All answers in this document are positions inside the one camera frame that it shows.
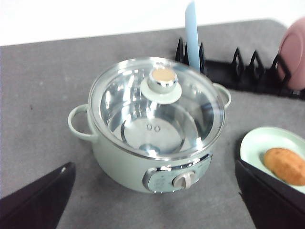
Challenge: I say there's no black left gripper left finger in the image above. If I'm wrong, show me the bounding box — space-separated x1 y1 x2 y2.
0 162 76 229

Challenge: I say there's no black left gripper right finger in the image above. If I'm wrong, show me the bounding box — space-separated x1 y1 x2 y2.
235 159 305 229

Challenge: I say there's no brown potato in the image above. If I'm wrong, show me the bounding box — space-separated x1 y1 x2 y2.
264 148 305 186

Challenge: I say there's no green plate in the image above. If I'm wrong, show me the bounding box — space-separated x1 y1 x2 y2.
240 127 305 194

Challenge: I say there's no glass steamer lid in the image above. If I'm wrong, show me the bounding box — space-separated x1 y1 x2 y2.
88 57 225 161

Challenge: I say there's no green electric steamer pot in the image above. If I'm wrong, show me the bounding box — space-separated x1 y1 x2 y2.
68 83 231 193

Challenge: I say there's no black plate rack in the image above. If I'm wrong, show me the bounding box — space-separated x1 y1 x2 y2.
175 39 305 100

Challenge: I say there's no pink plate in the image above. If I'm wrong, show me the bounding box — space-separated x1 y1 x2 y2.
279 18 305 91

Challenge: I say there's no blue plate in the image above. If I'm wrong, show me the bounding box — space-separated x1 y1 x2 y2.
185 0 201 73

